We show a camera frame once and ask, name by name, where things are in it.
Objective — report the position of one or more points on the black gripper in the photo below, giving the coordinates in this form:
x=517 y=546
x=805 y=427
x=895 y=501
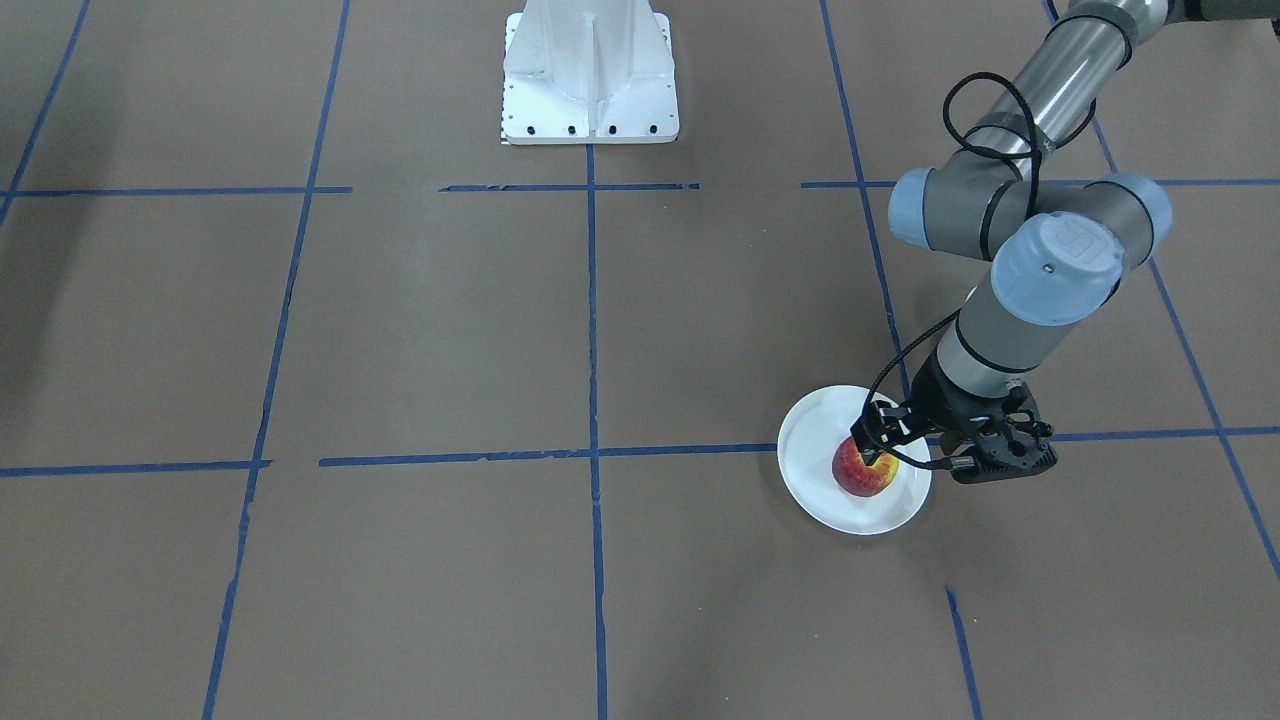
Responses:
x=937 y=405

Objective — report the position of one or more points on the red yellow apple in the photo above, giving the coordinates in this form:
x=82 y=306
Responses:
x=854 y=476

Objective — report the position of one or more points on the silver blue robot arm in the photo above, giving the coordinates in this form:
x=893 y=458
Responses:
x=1055 y=255

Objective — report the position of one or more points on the white round plate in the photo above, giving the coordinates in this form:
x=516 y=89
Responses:
x=806 y=447

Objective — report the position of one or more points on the brown paper table cover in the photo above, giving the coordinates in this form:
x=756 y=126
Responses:
x=321 y=403

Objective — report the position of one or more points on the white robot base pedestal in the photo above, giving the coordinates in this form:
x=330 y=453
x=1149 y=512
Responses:
x=588 y=72

